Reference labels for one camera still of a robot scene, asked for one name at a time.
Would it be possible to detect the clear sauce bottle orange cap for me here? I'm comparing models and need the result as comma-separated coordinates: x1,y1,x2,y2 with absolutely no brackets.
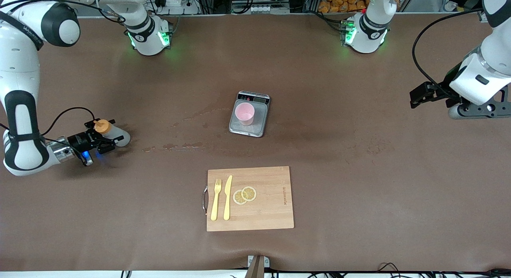
93,119,131,148

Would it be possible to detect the pink plastic cup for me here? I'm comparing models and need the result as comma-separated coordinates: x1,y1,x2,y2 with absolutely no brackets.
235,103,255,126

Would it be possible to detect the orange snack packets pile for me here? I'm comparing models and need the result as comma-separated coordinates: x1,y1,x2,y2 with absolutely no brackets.
318,0,368,14

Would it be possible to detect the yellow plastic fork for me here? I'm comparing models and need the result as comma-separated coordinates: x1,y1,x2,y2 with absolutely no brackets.
210,179,222,221

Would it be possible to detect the brown table mat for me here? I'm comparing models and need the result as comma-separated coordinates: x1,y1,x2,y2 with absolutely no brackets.
0,14,511,272

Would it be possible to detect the yellow plastic knife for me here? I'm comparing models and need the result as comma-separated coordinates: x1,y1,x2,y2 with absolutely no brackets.
223,175,233,221

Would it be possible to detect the white power strip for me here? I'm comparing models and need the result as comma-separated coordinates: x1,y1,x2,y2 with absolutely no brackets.
158,0,200,14

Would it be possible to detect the steel digital kitchen scale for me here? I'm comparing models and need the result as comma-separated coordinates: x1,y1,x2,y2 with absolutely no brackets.
228,91,271,138

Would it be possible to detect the wooden cutting board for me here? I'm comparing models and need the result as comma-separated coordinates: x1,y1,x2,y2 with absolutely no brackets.
202,166,295,232

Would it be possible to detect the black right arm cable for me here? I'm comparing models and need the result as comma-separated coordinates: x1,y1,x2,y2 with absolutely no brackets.
0,0,125,167

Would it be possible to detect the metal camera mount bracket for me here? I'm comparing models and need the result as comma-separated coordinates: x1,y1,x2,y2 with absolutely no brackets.
247,255,270,278

